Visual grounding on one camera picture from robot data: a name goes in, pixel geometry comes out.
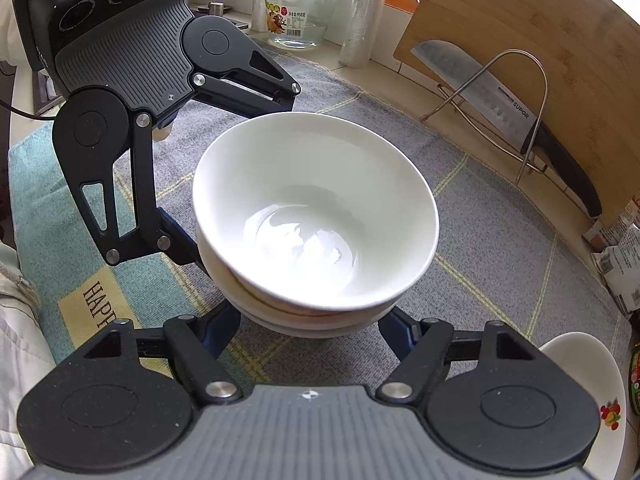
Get kitchen knife black handle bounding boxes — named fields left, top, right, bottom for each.
left=411, top=39, right=602, bottom=218

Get floral pink bowl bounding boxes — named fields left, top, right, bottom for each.
left=194, top=224, right=417, bottom=326

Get grey checked table mat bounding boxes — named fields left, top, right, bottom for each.
left=7, top=52, right=632, bottom=391

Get glass jar green lid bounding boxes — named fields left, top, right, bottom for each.
left=265, top=0, right=335, bottom=50

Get metal wire rack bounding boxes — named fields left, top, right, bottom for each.
left=411, top=40, right=544, bottom=181

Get white bowl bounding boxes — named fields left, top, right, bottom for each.
left=192, top=112, right=439, bottom=311

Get food packet bag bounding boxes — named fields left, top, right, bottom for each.
left=582, top=196, right=640, bottom=315

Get bamboo cutting board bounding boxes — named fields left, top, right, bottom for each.
left=394, top=0, right=639, bottom=224

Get stacked white plates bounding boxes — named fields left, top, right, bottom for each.
left=538, top=330, right=629, bottom=480

